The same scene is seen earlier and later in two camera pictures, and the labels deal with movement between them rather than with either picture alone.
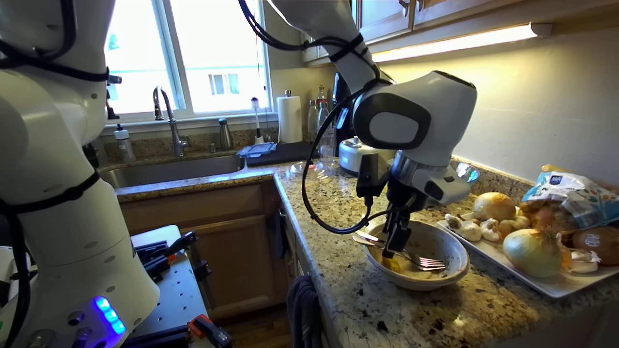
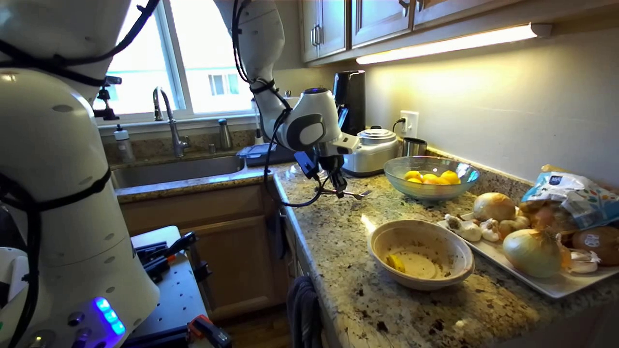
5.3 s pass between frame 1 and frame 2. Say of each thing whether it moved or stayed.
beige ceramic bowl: stayed
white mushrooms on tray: stayed
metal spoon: moved
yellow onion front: stayed
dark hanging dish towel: stayed
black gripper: moved
